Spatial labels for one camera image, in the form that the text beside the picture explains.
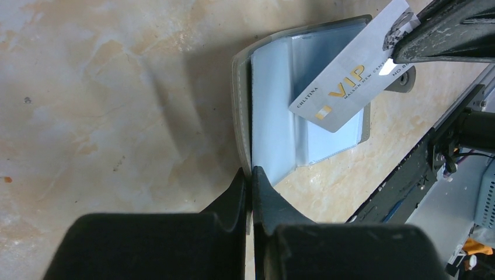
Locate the silver VIP card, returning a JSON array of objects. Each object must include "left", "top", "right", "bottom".
[{"left": 289, "top": 1, "right": 420, "bottom": 132}]

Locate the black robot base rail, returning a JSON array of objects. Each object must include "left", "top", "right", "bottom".
[{"left": 348, "top": 84, "right": 494, "bottom": 223}]

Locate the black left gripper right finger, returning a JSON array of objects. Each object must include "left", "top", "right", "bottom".
[{"left": 252, "top": 166, "right": 447, "bottom": 279}]

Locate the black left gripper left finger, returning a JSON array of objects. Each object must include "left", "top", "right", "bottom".
[{"left": 44, "top": 170, "right": 247, "bottom": 279}]

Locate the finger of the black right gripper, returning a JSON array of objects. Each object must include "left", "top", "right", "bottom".
[{"left": 392, "top": 0, "right": 494, "bottom": 64}]

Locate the grey leather card holder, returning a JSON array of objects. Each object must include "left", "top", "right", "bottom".
[{"left": 232, "top": 15, "right": 416, "bottom": 184}]

